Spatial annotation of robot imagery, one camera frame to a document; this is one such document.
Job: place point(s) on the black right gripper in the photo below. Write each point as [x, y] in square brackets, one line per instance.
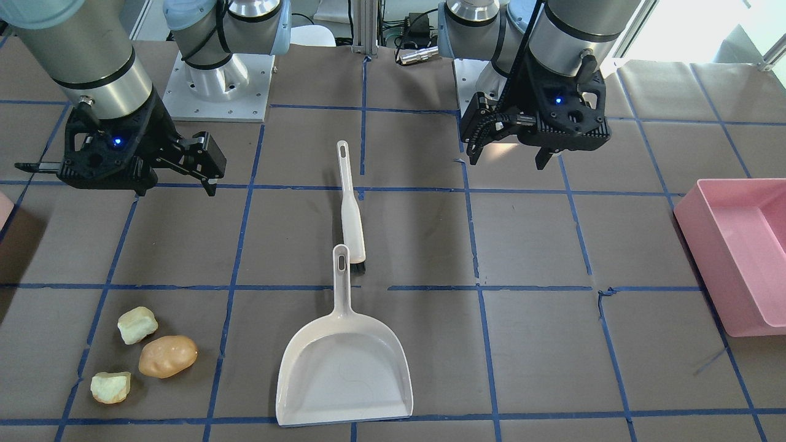
[151, 126]

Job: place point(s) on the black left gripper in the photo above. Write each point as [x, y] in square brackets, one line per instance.
[517, 92]

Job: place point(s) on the pale yellow foam chunk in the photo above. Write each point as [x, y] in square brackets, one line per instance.
[136, 324]

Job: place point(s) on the white hand brush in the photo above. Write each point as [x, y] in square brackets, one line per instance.
[351, 222]

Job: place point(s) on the orange potato-like trash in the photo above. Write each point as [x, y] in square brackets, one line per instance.
[164, 357]

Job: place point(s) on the pale green foam chunk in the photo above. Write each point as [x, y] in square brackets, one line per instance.
[110, 388]

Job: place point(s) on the white plastic dustpan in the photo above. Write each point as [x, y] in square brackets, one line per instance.
[343, 367]

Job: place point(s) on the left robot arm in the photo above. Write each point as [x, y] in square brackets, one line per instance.
[549, 54]

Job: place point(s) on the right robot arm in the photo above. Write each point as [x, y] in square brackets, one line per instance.
[82, 46]

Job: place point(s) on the pink plastic bin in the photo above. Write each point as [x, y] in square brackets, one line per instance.
[735, 229]

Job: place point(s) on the silver cylindrical connector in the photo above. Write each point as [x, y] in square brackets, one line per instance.
[419, 56]

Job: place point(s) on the white chair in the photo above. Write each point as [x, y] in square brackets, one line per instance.
[313, 36]

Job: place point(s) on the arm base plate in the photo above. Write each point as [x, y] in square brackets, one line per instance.
[252, 92]
[473, 76]

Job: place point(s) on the aluminium frame post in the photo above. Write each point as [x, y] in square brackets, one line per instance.
[365, 27]

